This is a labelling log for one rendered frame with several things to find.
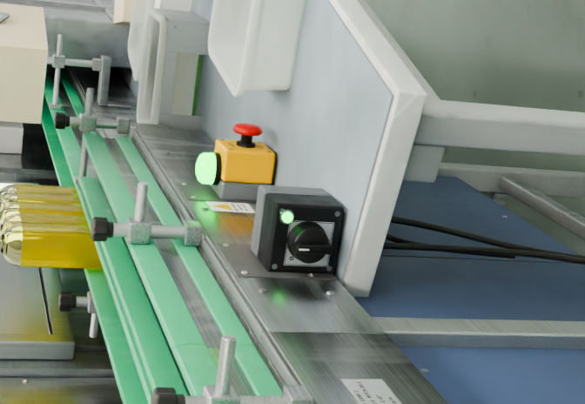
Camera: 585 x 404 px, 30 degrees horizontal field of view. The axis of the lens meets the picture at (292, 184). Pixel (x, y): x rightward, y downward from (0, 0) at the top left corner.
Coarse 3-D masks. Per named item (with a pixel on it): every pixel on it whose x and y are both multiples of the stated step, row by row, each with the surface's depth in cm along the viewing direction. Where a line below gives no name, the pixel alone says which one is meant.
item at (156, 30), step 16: (160, 16) 190; (160, 32) 188; (144, 48) 204; (160, 48) 189; (144, 64) 205; (160, 64) 190; (144, 80) 206; (160, 80) 191; (144, 96) 207; (160, 96) 192; (144, 112) 208
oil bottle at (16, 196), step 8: (16, 192) 182; (24, 192) 183; (32, 192) 183; (40, 192) 184; (0, 200) 181; (8, 200) 179; (16, 200) 179; (24, 200) 179; (32, 200) 179; (40, 200) 180; (48, 200) 180; (56, 200) 181; (64, 200) 181; (72, 200) 182; (0, 208) 179
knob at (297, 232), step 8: (304, 224) 119; (312, 224) 119; (296, 232) 118; (304, 232) 118; (312, 232) 118; (320, 232) 118; (288, 240) 119; (296, 240) 118; (304, 240) 118; (312, 240) 118; (320, 240) 119; (328, 240) 119; (288, 248) 120; (296, 248) 117; (304, 248) 117; (312, 248) 117; (320, 248) 118; (328, 248) 118; (296, 256) 118; (304, 256) 119; (312, 256) 119; (320, 256) 119
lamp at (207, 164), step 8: (208, 152) 148; (216, 152) 149; (200, 160) 147; (208, 160) 147; (216, 160) 147; (200, 168) 147; (208, 168) 147; (216, 168) 147; (200, 176) 147; (208, 176) 147; (216, 176) 147; (208, 184) 149; (216, 184) 148
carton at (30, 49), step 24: (0, 24) 161; (24, 24) 162; (0, 48) 154; (24, 48) 155; (0, 72) 156; (24, 72) 157; (0, 96) 158; (24, 96) 159; (0, 120) 160; (24, 120) 161
